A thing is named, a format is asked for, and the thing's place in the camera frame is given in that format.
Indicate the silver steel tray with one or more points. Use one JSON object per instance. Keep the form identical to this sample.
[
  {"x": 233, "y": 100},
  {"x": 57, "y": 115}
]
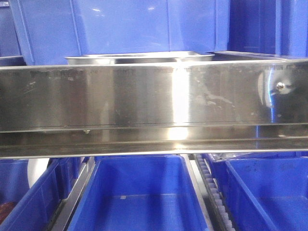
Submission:
[{"x": 140, "y": 58}]

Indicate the blue lower bin centre front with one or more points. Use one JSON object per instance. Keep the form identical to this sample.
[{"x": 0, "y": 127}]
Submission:
[{"x": 140, "y": 193}]

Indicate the blue bin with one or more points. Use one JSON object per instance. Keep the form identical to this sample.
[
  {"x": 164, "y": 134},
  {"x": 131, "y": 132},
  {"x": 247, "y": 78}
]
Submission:
[
  {"x": 140, "y": 193},
  {"x": 30, "y": 208},
  {"x": 264, "y": 194}
]

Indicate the roller track right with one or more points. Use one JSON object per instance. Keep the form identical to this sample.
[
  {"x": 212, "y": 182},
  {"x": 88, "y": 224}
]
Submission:
[{"x": 216, "y": 203}]

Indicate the blue lower bin right front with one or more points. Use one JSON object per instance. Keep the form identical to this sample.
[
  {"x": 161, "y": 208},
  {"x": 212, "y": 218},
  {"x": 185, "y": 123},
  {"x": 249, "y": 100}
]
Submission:
[{"x": 264, "y": 194}]

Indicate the large blue upper crate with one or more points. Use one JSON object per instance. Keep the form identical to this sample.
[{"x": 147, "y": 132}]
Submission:
[{"x": 51, "y": 30}]

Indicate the blue lower bin left front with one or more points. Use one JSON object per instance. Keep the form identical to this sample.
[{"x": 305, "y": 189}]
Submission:
[{"x": 30, "y": 208}]

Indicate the blue upper crate left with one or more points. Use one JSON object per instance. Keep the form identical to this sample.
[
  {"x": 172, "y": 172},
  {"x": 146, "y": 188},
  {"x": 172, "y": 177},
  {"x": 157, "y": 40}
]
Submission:
[{"x": 10, "y": 53}]

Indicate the blue upper crate right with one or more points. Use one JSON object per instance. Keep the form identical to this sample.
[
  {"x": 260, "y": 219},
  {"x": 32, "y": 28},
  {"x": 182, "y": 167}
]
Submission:
[{"x": 269, "y": 26}]

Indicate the stainless steel shelf front rail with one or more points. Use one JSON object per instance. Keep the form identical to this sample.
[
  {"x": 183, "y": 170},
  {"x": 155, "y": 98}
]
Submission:
[{"x": 162, "y": 108}]

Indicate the rail screw right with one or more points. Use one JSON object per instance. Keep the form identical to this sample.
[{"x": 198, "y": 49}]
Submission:
[{"x": 280, "y": 86}]

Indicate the metal divider rail left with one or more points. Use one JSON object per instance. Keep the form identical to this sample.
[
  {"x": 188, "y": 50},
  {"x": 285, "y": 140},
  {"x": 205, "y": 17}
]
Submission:
[{"x": 65, "y": 211}]

